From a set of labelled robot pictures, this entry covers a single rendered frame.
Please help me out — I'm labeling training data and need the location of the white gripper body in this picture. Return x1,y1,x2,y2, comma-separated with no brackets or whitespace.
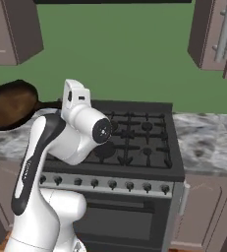
63,78,91,95

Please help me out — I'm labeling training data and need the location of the dark frying pan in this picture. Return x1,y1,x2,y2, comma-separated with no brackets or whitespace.
0,79,63,132

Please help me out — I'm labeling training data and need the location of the black and silver stove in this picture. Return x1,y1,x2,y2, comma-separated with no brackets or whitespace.
35,99,187,252

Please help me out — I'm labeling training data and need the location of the brown base cabinet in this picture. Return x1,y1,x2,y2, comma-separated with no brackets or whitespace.
169,172,227,252
0,158,44,252

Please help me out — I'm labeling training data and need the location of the black range hood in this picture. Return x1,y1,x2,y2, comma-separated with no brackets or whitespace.
32,0,193,5

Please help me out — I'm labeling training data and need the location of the dark oven door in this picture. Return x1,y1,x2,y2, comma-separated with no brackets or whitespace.
73,191,172,252

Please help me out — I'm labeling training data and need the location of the dark oven door handle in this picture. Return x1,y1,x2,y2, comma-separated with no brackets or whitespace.
85,200,153,214

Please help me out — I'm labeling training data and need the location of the brown wall cabinet with handles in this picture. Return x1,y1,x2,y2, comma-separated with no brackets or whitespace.
187,0,227,80

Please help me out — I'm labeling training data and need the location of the silver cabinet door handle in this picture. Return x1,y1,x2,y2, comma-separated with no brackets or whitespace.
211,1,227,64

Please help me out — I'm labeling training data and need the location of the white base cabinet handle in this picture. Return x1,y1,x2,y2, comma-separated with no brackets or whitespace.
179,181,192,218

